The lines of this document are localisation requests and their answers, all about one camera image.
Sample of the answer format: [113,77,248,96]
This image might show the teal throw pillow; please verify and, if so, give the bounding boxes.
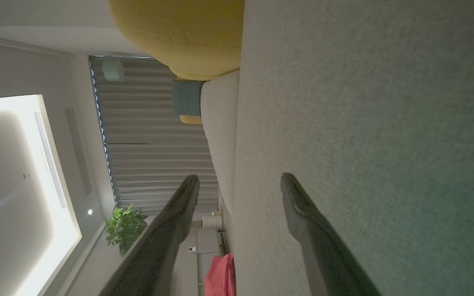
[172,79,204,117]

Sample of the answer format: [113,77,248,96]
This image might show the grey pleated curtain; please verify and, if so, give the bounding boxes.
[89,55,220,214]

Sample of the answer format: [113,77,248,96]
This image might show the green leafy houseplant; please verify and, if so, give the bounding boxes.
[105,204,148,257]

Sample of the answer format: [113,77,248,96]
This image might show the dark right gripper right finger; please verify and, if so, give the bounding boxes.
[280,172,381,296]

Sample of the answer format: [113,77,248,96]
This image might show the red number 23 basketball jersey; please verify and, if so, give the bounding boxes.
[204,252,237,296]

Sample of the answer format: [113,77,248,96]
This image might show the grey sofa back cushion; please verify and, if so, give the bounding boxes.
[200,70,240,247]

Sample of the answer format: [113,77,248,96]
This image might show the long ceiling air vent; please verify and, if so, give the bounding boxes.
[34,111,67,209]

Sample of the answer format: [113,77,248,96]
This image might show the grey glass-door TV cabinet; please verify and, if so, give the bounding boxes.
[196,228,226,296]

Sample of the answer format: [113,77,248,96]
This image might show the grey fabric sofa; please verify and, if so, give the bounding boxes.
[233,0,474,296]

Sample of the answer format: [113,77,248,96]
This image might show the large yellow sofa cushion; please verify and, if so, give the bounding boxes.
[109,0,245,81]

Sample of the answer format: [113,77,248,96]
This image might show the pale green cylindrical lamp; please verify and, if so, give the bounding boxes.
[102,58,125,82]

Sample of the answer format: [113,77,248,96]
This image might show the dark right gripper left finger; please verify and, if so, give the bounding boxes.
[99,175,200,296]

